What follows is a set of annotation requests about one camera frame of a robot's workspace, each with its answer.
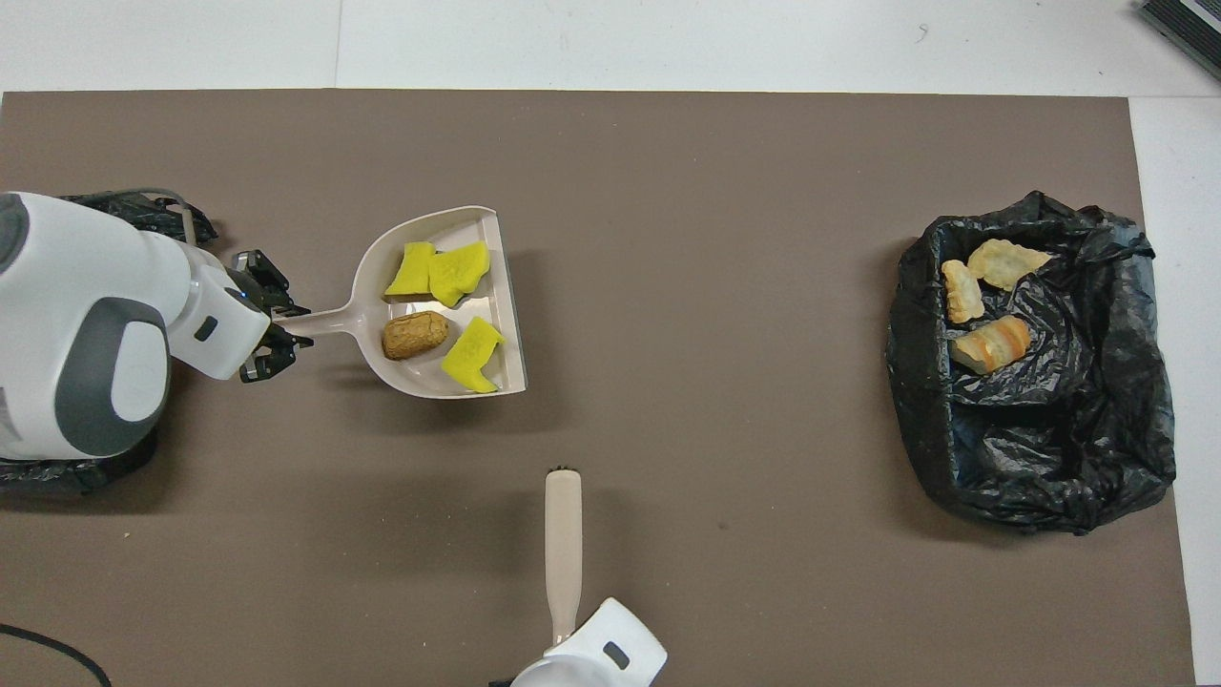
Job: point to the dark ribbed device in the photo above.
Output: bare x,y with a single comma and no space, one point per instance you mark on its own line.
1192,24

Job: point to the notched yellow sponge piece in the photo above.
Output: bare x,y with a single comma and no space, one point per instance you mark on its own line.
472,353

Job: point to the black crumpled trash bag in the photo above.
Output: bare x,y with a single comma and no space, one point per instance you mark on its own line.
57,474

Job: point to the beige plastic dustpan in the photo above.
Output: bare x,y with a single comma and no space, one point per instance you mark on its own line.
503,286

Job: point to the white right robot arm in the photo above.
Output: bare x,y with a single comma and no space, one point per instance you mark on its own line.
601,658

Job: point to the beige hand brush black bristles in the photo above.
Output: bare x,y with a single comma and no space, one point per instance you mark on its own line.
563,534

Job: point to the orange striped croissant piece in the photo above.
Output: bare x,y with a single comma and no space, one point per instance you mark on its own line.
992,343

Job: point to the brown croquette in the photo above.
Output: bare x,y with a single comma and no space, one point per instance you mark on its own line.
415,336

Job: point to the black bag lined open bin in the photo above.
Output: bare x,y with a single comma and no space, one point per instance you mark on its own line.
1068,448

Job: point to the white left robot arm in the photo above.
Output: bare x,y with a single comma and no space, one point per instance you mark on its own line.
86,286

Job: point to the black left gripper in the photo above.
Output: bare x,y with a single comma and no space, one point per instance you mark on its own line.
258,279

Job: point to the pale elongated bread chunk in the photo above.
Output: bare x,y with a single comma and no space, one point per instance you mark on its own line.
962,291

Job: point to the large brown table mat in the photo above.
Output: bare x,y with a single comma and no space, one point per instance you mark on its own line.
706,143

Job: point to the triangular yellow sponge piece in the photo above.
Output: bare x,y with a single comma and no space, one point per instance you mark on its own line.
410,272

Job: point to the large yellow sponge chunk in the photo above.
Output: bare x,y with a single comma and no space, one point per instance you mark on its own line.
460,272

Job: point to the pale round bread chunk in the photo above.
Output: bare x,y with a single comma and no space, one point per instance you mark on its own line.
1006,262

